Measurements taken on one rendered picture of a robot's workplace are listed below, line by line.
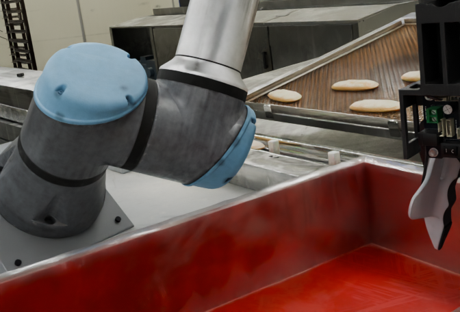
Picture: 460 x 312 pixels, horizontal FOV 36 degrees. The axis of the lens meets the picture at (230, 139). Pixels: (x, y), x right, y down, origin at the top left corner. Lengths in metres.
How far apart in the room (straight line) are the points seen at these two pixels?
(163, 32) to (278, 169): 4.52
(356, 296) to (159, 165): 0.29
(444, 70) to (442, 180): 0.12
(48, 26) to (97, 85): 7.67
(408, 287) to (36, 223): 0.46
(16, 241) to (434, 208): 0.53
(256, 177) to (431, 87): 0.58
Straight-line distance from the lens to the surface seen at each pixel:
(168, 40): 5.46
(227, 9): 0.87
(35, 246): 0.93
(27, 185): 0.90
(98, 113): 0.79
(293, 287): 0.74
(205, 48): 0.86
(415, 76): 1.26
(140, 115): 0.82
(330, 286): 0.73
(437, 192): 0.59
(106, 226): 0.97
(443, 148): 0.52
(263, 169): 1.03
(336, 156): 1.04
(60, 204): 0.91
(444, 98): 0.51
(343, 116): 1.15
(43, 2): 8.46
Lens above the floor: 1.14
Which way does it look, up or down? 13 degrees down
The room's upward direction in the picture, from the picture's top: 8 degrees counter-clockwise
